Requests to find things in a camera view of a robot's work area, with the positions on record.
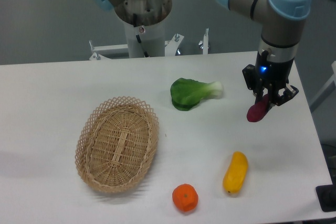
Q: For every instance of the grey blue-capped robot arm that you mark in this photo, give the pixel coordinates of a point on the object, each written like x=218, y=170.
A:
x=282, y=24

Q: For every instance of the white metal base frame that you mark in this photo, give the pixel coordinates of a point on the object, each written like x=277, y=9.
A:
x=172, y=48

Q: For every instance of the woven wicker basket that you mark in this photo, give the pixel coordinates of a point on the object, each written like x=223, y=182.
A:
x=117, y=145

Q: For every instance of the white frame at right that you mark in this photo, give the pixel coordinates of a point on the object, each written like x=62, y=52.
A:
x=324, y=92

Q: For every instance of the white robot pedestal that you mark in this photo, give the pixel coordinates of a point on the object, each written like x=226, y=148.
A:
x=145, y=41

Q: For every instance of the purple sweet potato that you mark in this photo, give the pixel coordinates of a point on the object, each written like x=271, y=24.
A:
x=259, y=110

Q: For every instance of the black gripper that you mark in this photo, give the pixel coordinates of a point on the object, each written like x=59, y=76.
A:
x=272, y=76

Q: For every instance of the green bok choy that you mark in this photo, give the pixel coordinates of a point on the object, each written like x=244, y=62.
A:
x=188, y=93

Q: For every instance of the yellow mango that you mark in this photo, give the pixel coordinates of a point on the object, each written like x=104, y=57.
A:
x=236, y=173

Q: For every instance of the black device at table edge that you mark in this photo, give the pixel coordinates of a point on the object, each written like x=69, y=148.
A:
x=326, y=197

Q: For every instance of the orange tangerine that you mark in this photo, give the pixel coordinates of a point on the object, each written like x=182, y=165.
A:
x=185, y=197

